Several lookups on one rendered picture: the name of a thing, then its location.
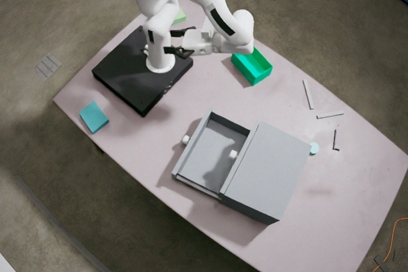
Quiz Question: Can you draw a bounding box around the grey cabinet with drawer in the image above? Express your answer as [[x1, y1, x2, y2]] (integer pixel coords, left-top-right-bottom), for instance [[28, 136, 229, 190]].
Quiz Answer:
[[172, 107, 312, 225]]

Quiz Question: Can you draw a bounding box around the green open box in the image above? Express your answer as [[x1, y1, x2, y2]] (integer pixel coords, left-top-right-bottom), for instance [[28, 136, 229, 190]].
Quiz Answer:
[[231, 45, 273, 86]]

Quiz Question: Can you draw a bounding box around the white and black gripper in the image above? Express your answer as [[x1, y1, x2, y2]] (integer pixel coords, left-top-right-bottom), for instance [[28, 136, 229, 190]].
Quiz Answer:
[[163, 26, 213, 59]]

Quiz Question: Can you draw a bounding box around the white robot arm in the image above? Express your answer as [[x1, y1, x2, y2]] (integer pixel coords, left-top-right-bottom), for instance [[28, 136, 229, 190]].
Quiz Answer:
[[136, 0, 254, 73]]

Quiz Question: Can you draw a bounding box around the teal rectangular block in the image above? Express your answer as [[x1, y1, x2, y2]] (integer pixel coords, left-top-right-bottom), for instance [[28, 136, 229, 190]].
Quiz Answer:
[[79, 101, 110, 134]]

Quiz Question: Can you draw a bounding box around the white flat bar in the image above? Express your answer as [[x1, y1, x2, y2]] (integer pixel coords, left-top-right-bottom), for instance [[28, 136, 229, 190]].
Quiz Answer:
[[317, 110, 344, 119], [303, 80, 314, 110]]

